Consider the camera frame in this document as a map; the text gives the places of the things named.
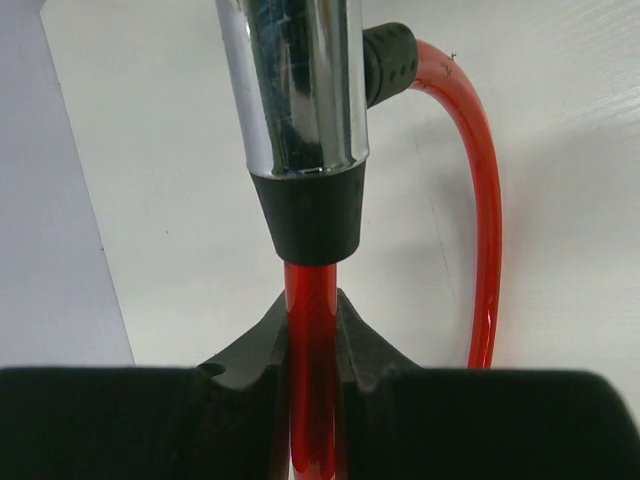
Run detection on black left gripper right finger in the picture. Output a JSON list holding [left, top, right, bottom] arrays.
[[336, 295, 639, 479]]

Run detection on red cable lock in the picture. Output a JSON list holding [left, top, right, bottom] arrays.
[[217, 1, 502, 479]]

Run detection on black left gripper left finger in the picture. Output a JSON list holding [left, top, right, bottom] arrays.
[[1, 298, 289, 479]]

